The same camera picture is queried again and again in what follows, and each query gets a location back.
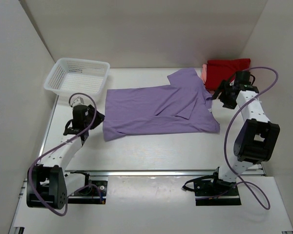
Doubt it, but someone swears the red folded t shirt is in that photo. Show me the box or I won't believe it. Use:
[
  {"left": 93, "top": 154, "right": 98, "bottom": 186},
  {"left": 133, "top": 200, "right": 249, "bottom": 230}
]
[{"left": 205, "top": 58, "right": 251, "bottom": 91}]

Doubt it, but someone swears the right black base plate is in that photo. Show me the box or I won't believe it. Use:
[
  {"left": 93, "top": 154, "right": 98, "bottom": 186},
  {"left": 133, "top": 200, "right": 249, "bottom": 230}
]
[{"left": 193, "top": 180, "right": 241, "bottom": 206}]

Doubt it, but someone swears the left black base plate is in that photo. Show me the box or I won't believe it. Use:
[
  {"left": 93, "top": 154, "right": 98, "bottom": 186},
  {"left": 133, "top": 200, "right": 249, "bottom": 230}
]
[{"left": 65, "top": 174, "right": 108, "bottom": 205}]

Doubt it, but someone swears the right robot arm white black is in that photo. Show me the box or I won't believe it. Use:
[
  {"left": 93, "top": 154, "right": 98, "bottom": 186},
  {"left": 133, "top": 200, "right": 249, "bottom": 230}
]
[{"left": 182, "top": 69, "right": 280, "bottom": 197}]

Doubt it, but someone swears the purple cable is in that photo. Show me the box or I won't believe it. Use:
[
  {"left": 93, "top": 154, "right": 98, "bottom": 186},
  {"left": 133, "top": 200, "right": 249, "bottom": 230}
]
[
  {"left": 30, "top": 92, "right": 105, "bottom": 217},
  {"left": 195, "top": 66, "right": 279, "bottom": 210}
]

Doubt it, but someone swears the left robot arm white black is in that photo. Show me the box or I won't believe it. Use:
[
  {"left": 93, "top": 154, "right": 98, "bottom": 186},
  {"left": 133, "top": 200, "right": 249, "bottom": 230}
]
[{"left": 26, "top": 93, "right": 105, "bottom": 216}]

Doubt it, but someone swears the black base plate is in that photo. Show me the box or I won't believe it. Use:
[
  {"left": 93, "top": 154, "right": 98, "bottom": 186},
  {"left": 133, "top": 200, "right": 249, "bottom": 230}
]
[
  {"left": 65, "top": 174, "right": 108, "bottom": 205},
  {"left": 193, "top": 180, "right": 241, "bottom": 206}
]

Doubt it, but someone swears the purple t shirt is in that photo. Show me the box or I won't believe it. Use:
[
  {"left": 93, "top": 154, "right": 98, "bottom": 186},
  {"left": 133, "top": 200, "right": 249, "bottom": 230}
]
[{"left": 103, "top": 68, "right": 220, "bottom": 141}]

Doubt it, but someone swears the white plastic basket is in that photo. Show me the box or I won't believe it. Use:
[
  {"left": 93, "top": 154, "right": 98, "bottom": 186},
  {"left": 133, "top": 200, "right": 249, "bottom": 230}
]
[{"left": 43, "top": 58, "right": 110, "bottom": 100}]

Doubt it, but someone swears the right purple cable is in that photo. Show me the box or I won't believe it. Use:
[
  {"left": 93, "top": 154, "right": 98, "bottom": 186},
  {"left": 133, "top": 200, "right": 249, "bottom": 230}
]
[{"left": 195, "top": 66, "right": 279, "bottom": 210}]

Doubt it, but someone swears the pink folded t shirt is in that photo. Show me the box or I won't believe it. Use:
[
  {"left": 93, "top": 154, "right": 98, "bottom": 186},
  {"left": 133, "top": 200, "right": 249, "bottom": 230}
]
[{"left": 201, "top": 64, "right": 217, "bottom": 95}]

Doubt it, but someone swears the aluminium rail frame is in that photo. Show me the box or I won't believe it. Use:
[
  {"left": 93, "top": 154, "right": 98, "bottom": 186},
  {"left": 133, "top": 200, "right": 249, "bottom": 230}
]
[{"left": 11, "top": 100, "right": 293, "bottom": 234}]

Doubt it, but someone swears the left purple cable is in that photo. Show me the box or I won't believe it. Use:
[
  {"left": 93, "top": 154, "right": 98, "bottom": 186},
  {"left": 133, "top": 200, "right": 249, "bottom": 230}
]
[{"left": 30, "top": 92, "right": 105, "bottom": 217}]

